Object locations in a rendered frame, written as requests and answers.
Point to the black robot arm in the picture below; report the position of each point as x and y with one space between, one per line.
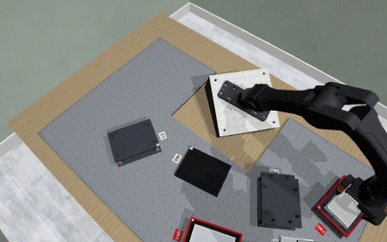
360 123

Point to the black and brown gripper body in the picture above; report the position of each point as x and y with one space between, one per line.
366 203

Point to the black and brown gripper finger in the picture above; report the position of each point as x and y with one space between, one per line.
367 219
340 189

